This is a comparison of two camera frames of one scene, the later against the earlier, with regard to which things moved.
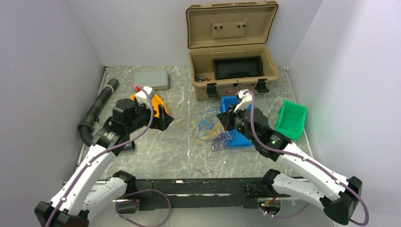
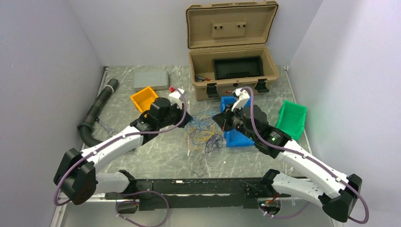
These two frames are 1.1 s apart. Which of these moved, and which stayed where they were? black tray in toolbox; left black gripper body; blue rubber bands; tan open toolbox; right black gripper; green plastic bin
Moved: blue rubber bands; left black gripper body
Stayed: green plastic bin; right black gripper; tan open toolbox; black tray in toolbox
